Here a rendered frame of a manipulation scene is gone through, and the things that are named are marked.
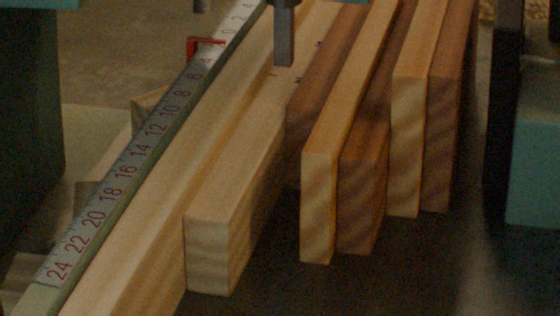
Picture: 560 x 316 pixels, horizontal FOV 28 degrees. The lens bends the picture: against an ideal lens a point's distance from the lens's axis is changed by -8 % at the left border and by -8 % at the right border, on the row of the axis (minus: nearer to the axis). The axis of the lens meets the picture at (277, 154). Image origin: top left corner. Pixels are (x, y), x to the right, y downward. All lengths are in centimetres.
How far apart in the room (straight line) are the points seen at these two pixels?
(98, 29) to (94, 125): 231
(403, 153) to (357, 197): 4
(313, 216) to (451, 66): 10
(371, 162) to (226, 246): 7
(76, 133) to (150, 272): 42
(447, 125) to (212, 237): 13
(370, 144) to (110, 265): 15
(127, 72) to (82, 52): 19
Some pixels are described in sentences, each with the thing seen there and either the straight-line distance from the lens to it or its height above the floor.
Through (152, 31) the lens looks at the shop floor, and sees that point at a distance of 317.
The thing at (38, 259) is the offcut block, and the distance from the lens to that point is 67.
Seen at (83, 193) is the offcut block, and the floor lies 83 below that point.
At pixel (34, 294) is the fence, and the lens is 44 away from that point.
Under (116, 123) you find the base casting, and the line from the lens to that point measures 90.
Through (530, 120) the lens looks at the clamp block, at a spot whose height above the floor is 96.
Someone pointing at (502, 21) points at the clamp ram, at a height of 99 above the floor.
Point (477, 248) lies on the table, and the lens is 57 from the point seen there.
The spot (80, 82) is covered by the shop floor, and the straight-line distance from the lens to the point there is 290.
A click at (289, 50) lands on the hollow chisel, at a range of 62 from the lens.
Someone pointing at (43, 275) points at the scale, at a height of 96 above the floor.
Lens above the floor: 121
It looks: 28 degrees down
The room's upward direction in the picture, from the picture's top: straight up
